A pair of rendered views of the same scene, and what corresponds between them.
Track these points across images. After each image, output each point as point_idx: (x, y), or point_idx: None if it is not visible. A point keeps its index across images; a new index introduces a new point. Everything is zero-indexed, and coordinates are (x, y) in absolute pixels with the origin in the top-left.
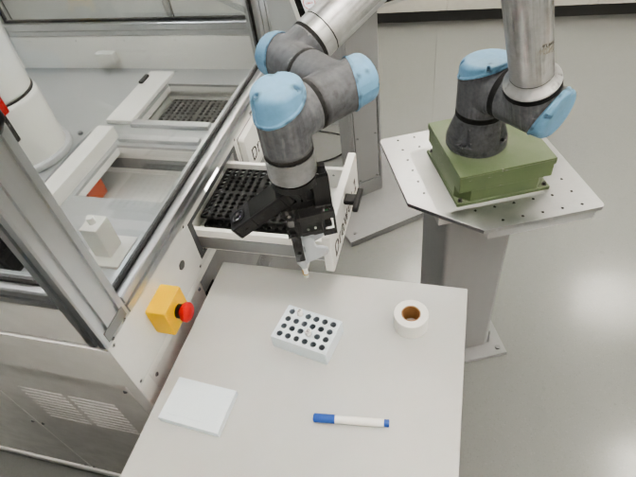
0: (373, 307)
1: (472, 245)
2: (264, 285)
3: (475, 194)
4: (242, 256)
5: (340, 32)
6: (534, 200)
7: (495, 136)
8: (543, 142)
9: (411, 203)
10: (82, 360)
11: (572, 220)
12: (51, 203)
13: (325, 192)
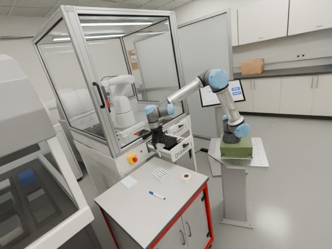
0: (181, 174)
1: (230, 174)
2: (159, 163)
3: (226, 154)
4: (164, 160)
5: (174, 100)
6: (245, 160)
7: (233, 138)
8: (251, 143)
9: (208, 153)
10: (111, 162)
11: (257, 169)
12: (111, 124)
13: (160, 132)
